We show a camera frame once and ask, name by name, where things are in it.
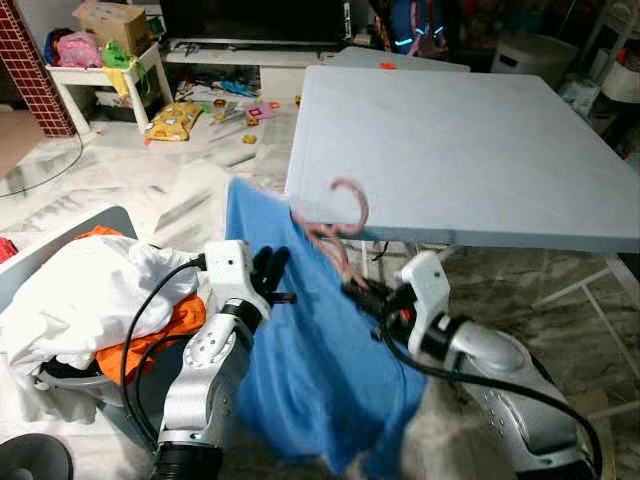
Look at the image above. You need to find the pink clothes hanger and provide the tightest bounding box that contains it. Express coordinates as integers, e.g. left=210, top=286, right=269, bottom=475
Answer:
left=289, top=177, right=372, bottom=293

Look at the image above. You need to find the white shirt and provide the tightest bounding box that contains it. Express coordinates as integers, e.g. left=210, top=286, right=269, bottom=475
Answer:
left=0, top=233, right=217, bottom=377

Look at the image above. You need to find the orange garment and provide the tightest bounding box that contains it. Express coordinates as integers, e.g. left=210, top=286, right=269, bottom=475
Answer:
left=74, top=224, right=209, bottom=387

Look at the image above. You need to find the pink toy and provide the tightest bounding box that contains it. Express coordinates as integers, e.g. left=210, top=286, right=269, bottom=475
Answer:
left=242, top=99, right=277, bottom=127

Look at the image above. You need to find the large pale grey folding table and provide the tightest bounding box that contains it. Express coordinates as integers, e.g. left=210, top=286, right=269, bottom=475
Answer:
left=284, top=64, right=640, bottom=421

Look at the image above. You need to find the yellow toy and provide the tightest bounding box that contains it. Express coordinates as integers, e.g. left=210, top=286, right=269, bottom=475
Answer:
left=144, top=99, right=207, bottom=144

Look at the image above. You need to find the white television bench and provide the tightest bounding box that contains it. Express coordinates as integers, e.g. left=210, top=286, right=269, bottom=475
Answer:
left=160, top=40, right=353, bottom=101

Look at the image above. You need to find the pale blue child chair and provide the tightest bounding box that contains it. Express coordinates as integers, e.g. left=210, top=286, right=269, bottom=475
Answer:
left=0, top=205, right=161, bottom=441

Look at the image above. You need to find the black television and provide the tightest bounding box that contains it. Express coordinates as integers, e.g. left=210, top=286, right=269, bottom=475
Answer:
left=160, top=0, right=353, bottom=47

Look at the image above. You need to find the green toy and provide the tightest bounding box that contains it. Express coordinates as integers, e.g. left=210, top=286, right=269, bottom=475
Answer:
left=99, top=40, right=137, bottom=72

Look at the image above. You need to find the white side table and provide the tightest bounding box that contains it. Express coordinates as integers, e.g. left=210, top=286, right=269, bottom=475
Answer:
left=44, top=44, right=174, bottom=133

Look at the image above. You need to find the dark blue backpack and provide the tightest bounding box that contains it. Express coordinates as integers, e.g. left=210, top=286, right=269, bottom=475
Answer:
left=389, top=0, right=449, bottom=57

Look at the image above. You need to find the pale grey waste bin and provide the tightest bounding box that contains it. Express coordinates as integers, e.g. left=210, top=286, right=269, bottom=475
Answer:
left=487, top=34, right=580, bottom=92

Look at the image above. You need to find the pink bag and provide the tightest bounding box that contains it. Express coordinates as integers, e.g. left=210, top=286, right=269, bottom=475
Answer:
left=54, top=30, right=105, bottom=70

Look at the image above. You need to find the cardboard box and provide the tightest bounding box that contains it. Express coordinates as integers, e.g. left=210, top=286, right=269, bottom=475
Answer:
left=74, top=0, right=152, bottom=57

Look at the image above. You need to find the black round stand base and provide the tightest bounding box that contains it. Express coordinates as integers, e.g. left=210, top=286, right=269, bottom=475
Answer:
left=0, top=434, right=74, bottom=480

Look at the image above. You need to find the white trolley cart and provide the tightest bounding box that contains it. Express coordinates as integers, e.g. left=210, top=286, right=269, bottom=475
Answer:
left=597, top=0, right=640, bottom=107

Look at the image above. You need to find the red brick pattern pillar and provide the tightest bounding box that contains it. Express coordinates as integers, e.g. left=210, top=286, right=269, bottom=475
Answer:
left=0, top=0, right=77, bottom=139

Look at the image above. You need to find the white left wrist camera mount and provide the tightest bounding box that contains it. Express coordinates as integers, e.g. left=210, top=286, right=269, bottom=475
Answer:
left=203, top=240, right=272, bottom=323

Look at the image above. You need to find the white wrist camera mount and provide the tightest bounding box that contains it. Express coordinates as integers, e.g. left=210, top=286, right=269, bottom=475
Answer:
left=203, top=240, right=272, bottom=323
left=397, top=250, right=452, bottom=347

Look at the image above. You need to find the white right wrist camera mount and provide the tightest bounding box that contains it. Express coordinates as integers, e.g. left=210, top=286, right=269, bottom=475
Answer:
left=397, top=250, right=452, bottom=347

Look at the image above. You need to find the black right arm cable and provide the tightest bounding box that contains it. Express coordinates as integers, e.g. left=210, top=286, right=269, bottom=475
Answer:
left=378, top=310, right=603, bottom=477

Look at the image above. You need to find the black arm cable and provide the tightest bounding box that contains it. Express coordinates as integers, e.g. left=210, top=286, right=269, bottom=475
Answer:
left=378, top=310, right=603, bottom=477
left=118, top=255, right=208, bottom=443

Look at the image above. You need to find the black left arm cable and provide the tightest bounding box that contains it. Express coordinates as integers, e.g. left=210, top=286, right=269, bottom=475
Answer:
left=118, top=255, right=208, bottom=443

